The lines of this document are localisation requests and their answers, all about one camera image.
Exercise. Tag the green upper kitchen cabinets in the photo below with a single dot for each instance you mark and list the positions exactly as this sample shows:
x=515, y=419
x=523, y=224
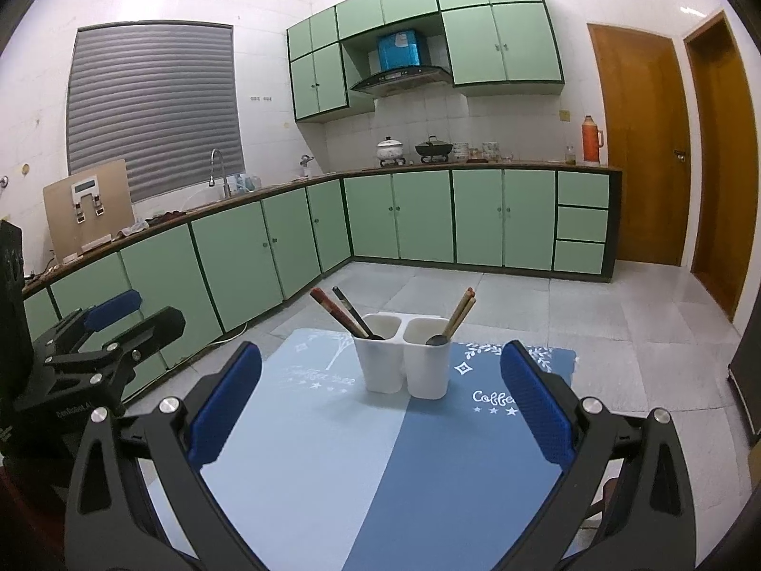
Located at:
x=345, y=58

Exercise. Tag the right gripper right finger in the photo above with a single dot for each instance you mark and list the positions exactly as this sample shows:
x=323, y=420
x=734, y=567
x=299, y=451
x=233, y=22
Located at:
x=648, y=519

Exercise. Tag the chrome sink faucet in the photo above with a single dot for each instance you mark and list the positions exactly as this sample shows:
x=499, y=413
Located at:
x=218, y=173

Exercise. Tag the left wooden door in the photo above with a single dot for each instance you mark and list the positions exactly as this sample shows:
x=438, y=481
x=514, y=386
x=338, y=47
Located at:
x=648, y=140

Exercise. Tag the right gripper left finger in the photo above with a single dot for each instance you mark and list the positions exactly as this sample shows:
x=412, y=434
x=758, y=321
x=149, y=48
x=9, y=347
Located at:
x=138, y=500

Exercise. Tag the cardboard panel with dispenser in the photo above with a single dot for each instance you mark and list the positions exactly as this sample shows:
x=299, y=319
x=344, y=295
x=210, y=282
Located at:
x=88, y=209

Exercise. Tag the white cooking pot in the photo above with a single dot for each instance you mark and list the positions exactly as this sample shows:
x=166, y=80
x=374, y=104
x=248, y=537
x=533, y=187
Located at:
x=390, y=152

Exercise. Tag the black range hood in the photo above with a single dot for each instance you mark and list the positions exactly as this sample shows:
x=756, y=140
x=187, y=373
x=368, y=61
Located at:
x=395, y=81

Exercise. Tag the grey window blind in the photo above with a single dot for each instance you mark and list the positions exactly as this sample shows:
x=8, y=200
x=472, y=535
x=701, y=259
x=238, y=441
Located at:
x=158, y=95

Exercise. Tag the green kitchen cabinets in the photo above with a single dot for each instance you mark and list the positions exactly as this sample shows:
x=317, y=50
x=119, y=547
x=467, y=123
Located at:
x=233, y=262
x=345, y=58

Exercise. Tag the dark blue table mat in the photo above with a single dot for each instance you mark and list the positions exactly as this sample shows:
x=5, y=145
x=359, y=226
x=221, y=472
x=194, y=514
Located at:
x=463, y=480

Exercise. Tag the orange thermos flask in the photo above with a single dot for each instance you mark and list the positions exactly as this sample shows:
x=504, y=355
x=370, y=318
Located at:
x=592, y=140

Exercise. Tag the right wooden door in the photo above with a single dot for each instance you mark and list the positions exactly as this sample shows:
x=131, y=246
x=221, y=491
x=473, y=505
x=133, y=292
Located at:
x=729, y=161

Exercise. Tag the blue box on hood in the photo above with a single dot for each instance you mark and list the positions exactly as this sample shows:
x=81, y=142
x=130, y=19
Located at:
x=401, y=49

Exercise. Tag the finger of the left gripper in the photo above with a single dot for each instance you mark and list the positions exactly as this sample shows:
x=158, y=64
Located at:
x=113, y=310
x=138, y=350

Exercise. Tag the white twin utensil holder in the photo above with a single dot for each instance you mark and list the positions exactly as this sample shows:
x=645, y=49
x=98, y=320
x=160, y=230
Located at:
x=401, y=358

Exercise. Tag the green lower kitchen cabinets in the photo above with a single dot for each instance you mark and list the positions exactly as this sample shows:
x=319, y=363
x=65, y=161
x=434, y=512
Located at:
x=233, y=262

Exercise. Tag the black plastic spoon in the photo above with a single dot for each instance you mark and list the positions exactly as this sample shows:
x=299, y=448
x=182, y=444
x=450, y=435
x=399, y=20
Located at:
x=438, y=339

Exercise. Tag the wooden door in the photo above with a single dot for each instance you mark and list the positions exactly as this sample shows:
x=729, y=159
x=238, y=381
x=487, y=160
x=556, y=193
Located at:
x=648, y=140
x=729, y=161

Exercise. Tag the bamboo chopstick red pattern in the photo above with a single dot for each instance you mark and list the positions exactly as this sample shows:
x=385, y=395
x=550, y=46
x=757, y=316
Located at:
x=465, y=314

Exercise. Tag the black wok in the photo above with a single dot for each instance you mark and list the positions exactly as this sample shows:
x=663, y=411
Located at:
x=434, y=151

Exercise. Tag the light blue table mat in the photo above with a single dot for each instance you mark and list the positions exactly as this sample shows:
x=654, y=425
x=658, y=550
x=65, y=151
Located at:
x=300, y=469

